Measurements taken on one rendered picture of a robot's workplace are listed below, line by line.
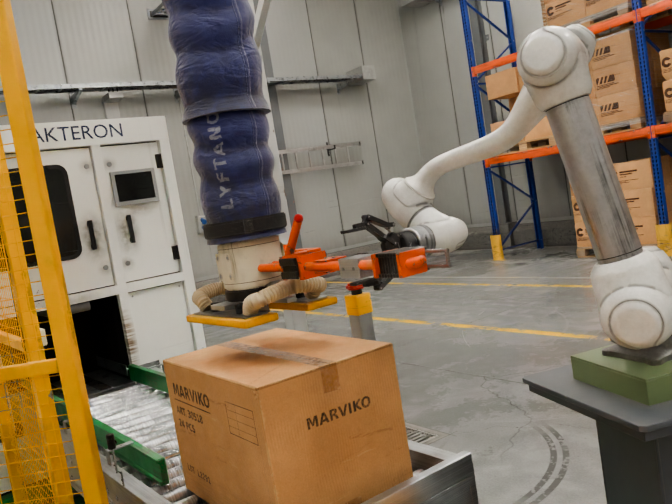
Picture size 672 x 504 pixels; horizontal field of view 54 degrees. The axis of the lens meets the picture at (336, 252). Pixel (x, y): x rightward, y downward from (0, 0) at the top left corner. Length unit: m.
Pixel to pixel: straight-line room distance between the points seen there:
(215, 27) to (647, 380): 1.34
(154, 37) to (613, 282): 10.14
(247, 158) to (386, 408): 0.73
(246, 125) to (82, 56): 9.13
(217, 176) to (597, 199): 0.92
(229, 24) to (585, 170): 0.93
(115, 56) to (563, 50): 9.74
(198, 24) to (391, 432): 1.14
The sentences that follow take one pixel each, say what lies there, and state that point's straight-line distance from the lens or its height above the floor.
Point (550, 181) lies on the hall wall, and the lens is 11.66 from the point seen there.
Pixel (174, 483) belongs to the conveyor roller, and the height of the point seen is 0.54.
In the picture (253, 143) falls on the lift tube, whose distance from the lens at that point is 1.77.
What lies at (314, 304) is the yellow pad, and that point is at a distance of 1.75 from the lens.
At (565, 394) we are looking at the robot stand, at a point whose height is 0.75.
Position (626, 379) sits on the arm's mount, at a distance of 1.76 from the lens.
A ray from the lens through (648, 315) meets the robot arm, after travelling 1.56.
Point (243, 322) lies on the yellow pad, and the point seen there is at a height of 1.07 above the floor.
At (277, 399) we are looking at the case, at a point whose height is 0.91.
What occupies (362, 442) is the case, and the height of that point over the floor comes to 0.73.
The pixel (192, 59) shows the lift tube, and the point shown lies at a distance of 1.79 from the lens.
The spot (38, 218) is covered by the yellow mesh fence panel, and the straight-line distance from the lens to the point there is 2.06.
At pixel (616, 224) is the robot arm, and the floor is 1.18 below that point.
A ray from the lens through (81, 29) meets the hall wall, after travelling 10.95.
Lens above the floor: 1.33
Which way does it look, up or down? 4 degrees down
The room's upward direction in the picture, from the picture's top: 9 degrees counter-clockwise
